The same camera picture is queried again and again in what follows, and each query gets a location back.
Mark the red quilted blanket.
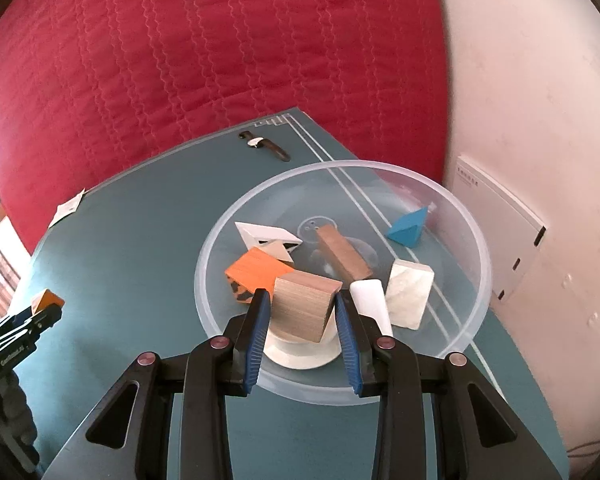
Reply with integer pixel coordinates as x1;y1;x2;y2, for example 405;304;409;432
0;0;448;256

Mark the white wall panel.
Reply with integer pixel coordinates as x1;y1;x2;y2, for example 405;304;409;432
454;155;547;302

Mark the paper leaflet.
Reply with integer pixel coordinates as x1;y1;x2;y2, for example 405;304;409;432
47;188;87;229

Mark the white cup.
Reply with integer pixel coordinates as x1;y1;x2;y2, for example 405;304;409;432
261;305;344;372

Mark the white black-striped wedge block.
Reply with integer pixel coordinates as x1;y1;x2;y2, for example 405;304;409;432
384;259;435;331
234;221;304;264

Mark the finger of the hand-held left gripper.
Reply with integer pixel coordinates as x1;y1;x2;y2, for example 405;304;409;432
0;305;64;347

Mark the person's left hand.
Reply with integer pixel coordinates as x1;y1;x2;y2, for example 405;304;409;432
0;370;40;473

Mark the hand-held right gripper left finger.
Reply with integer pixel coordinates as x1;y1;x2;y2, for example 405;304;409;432
55;288;272;480

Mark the clear plastic bowl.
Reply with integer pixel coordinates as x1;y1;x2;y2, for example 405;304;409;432
194;160;492;407

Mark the blue wedge block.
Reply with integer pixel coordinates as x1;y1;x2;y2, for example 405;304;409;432
385;205;429;249

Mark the white plug charger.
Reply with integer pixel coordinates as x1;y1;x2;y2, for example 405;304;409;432
349;279;395;337

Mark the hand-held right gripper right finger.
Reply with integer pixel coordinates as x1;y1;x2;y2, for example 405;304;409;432
334;290;563;480

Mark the orange black-striped wedge block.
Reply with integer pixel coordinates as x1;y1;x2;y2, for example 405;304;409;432
224;248;294;307
30;288;66;322

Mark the plain wooden wedge block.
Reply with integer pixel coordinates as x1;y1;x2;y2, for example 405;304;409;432
315;224;374;283
272;272;344;344

